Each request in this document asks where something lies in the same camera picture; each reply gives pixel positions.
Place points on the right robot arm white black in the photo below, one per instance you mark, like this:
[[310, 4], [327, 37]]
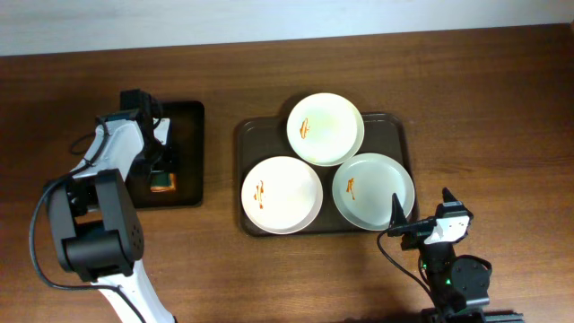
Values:
[[457, 285]]

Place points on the black base bracket right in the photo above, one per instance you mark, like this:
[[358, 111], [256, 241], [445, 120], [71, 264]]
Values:
[[477, 316]]

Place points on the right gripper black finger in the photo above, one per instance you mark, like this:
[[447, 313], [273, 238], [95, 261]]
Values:
[[397, 213], [448, 197]]

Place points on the large brown serving tray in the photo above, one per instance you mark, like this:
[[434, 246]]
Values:
[[260, 138]]

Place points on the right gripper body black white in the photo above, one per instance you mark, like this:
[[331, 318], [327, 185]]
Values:
[[419, 228]]

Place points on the white plate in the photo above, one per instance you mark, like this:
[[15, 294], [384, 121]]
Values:
[[325, 129], [363, 188], [281, 195]]

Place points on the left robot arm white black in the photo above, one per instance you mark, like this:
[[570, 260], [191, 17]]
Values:
[[95, 227]]

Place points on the small black tray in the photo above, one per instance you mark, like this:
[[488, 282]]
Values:
[[183, 157]]

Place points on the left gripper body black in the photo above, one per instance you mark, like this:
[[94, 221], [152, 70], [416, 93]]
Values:
[[158, 162]]

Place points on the white plate back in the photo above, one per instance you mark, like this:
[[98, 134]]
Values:
[[325, 129]]

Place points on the orange green sponge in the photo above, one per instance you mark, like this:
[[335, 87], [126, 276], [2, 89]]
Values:
[[162, 182]]

